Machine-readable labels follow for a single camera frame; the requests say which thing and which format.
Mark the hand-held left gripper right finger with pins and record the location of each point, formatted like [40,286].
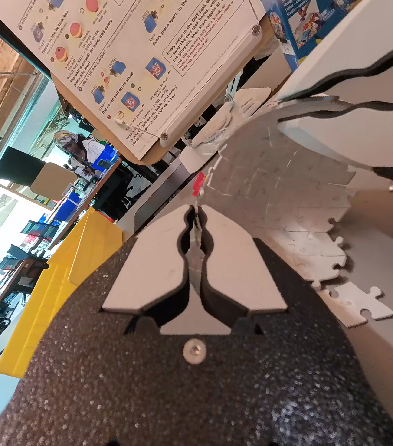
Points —
[241,275]

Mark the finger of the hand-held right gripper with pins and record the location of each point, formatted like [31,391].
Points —
[374,139]
[356,41]

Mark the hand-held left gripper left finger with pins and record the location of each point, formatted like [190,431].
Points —
[147,271]

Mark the partly built puzzle ball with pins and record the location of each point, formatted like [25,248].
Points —
[287,191]

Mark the white puzzle piece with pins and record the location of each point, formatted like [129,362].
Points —
[356,305]

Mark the blue puzzle box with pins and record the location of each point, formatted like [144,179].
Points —
[308,21]

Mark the yellow plastic bin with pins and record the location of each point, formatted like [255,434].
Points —
[50,296]

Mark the small red plastic block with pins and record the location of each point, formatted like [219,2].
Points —
[199,183]

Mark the white plastic tray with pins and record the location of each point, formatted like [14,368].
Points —
[248,97]

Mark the blue storage bin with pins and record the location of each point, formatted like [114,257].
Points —
[107,156]

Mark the small wooden background board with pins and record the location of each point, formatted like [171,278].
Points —
[53,181]

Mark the round white disc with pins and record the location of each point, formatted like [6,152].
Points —
[217,122]

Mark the black background panel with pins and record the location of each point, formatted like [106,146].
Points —
[18,167]

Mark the printed instruction sheet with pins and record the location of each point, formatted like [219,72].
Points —
[113,52]

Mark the black overhead pole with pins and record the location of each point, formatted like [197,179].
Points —
[25,57]

